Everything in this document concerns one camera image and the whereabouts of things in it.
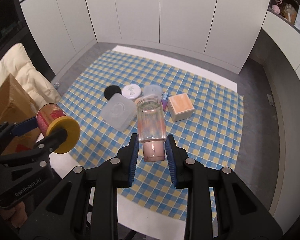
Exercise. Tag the red can yellow lid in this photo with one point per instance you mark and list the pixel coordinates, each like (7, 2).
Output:
(51, 118)

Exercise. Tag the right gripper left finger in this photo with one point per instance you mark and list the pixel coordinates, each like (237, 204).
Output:
(117, 172)

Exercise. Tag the small bottle on floor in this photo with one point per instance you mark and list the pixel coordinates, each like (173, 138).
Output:
(56, 85)

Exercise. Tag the white round compact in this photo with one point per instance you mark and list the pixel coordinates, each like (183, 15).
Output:
(131, 91)

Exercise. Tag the left hand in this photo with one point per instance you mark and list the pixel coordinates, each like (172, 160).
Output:
(17, 215)

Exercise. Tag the brown cardboard box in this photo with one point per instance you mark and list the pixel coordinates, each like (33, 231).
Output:
(17, 106)

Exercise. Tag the clear bottle pink cap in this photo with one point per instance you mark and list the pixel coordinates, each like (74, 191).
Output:
(151, 129)

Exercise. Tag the white curved counter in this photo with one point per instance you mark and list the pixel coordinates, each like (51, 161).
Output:
(286, 37)

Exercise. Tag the cream padded chair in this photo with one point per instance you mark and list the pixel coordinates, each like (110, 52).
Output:
(17, 63)

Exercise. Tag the frosted square plastic container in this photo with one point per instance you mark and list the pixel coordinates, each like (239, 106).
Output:
(118, 112)

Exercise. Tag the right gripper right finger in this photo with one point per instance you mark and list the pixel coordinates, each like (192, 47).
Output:
(187, 173)

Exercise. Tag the black round puff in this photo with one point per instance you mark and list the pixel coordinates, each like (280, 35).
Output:
(111, 91)

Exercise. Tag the brown box on shelf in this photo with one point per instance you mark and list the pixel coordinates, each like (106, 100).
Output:
(289, 13)

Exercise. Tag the black wall cabinet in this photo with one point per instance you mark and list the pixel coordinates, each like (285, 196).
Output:
(14, 29)

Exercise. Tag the beige orange cube box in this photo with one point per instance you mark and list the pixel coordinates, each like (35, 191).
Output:
(180, 107)

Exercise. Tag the blue yellow checkered cloth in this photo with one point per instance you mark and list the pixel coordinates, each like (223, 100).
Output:
(211, 135)

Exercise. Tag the blue tube purple cap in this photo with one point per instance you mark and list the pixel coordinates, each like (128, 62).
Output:
(164, 100)

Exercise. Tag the white wardrobe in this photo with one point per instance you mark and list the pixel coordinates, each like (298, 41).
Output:
(220, 32)

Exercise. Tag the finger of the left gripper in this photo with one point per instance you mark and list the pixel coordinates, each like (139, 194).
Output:
(41, 149)
(24, 127)

